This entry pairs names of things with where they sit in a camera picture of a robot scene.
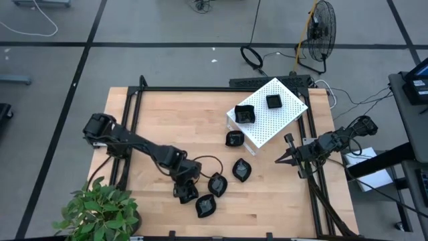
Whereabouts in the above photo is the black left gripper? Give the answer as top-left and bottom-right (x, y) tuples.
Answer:
(173, 159), (203, 198)

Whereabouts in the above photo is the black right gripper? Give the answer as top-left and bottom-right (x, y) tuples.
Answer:
(274, 133), (321, 179)

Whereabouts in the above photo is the black leaf-shaped mini plate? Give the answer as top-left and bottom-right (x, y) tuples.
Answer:
(195, 193), (217, 219)
(231, 157), (253, 183)
(207, 171), (229, 198)

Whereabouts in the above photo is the black rounded square mini bowl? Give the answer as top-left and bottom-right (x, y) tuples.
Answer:
(225, 130), (246, 148)

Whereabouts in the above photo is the black square footed tray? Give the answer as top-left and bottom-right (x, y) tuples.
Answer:
(265, 94), (284, 110)

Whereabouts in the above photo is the black wavy-edged square bowl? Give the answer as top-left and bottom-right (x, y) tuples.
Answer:
(233, 104), (257, 125)

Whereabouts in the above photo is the white perforated metal rack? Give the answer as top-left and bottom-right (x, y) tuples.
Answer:
(225, 77), (309, 157)

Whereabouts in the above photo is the black perforated panel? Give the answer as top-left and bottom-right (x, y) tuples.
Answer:
(229, 74), (314, 89)

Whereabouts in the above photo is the green potted plant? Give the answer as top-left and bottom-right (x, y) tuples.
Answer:
(51, 176), (143, 241)

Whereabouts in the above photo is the white paper sheet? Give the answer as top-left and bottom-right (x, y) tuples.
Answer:
(342, 146), (394, 193)

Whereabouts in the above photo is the black desk crossbar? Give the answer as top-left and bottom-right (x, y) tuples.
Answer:
(346, 142), (415, 180)

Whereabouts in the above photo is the grey desk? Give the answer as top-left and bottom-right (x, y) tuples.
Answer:
(387, 72), (428, 165)

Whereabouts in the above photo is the black floor fan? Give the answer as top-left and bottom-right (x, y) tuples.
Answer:
(294, 0), (338, 75)

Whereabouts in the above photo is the black desk device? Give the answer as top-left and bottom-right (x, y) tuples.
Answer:
(402, 78), (428, 105)

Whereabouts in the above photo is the laptop with blue screen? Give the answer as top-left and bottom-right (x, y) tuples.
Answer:
(403, 57), (428, 81)

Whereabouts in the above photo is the black floor object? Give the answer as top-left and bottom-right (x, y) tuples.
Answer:
(0, 102), (14, 125)

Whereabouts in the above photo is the grey furniture foot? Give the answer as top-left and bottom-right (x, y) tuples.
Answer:
(0, 74), (33, 86)

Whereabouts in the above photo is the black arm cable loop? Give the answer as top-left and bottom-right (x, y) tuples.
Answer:
(192, 155), (224, 180)

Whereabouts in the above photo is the white looped cable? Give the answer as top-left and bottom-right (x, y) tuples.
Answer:
(314, 79), (338, 110)

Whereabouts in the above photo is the black aluminium table frame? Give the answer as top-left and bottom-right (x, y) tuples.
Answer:
(110, 74), (360, 241)

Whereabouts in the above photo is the yellow hanging cord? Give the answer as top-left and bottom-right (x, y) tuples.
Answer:
(292, 0), (318, 74)

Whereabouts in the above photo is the black hanging cable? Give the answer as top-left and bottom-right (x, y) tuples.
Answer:
(239, 0), (268, 77)

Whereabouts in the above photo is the black cable bundle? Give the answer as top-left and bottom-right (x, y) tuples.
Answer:
(187, 0), (215, 14)

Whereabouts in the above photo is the white floor cable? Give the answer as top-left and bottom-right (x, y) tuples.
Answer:
(0, 0), (60, 37)

